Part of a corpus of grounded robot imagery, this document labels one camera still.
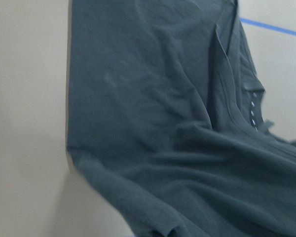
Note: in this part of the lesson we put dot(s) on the black graphic t-shirt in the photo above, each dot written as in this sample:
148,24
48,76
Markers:
165,120

